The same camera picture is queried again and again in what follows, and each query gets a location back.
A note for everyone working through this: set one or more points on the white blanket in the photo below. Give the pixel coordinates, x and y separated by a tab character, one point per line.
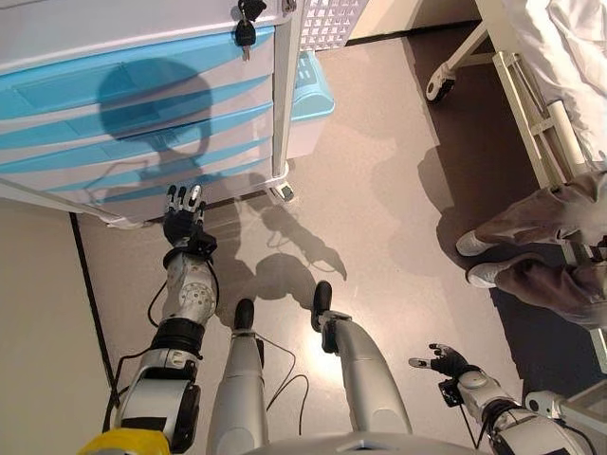
569	57

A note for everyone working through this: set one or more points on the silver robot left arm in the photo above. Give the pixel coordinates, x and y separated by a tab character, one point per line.
189	294

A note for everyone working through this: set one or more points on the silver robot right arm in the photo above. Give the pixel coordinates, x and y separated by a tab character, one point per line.
479	384

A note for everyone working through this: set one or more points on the person in brown trousers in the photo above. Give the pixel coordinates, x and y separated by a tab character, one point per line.
536	227

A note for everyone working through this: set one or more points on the light blue waste bin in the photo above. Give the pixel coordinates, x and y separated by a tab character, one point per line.
310	99

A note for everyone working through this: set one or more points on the yellow tape wrap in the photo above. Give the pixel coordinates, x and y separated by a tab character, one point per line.
123	441

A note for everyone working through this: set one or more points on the white and blue medical cart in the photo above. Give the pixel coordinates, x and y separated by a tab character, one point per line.
142	19

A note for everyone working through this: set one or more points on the blue-fronted cart drawer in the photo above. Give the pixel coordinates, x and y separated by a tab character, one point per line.
71	161

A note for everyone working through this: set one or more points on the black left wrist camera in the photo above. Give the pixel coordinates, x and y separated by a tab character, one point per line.
204	244

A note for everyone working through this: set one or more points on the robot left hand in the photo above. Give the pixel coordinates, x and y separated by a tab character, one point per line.
182	223

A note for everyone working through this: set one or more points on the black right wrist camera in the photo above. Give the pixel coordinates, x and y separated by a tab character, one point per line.
449	392

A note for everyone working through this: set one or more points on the white lattice basket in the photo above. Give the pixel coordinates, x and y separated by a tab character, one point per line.
327	21

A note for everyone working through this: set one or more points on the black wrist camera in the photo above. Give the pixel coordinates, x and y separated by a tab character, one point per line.
449	392
204	244

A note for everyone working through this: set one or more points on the silver robot right leg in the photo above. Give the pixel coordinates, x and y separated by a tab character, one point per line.
360	369

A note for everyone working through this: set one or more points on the grey robot torso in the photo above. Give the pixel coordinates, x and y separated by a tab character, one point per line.
360	445

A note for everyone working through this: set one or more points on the white hospital bed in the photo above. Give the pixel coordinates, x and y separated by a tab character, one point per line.
545	118

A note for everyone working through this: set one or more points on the silver robot leg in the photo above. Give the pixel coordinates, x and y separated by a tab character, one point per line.
242	379
360	369

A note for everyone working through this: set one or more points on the black keys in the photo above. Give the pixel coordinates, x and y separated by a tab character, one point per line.
245	33

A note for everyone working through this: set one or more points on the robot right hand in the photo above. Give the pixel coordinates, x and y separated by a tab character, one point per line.
450	362

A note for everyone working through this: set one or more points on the silver robot left leg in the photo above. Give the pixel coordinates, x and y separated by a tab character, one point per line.
242	379

